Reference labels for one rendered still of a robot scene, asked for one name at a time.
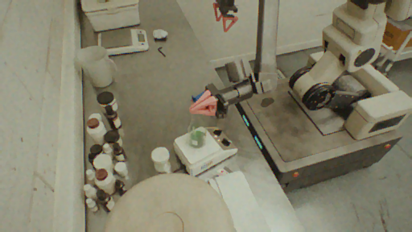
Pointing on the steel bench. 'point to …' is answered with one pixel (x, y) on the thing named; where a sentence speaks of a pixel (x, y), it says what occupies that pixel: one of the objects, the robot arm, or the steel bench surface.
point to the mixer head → (187, 205)
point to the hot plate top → (196, 149)
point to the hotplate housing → (203, 160)
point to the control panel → (220, 139)
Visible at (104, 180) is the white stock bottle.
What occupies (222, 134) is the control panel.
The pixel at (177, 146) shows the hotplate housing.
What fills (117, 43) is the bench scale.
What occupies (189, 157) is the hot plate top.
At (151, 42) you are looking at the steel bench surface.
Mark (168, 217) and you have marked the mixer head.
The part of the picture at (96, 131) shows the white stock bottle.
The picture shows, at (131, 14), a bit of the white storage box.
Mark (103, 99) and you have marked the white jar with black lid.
